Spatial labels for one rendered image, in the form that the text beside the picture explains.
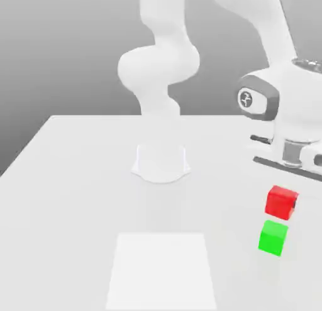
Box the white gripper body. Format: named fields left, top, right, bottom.
left=252, top=155, right=322, bottom=193

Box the small red cube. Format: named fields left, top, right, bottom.
left=264, top=185, right=300, bottom=221

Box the small green cube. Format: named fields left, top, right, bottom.
left=257, top=219, right=289, bottom=257

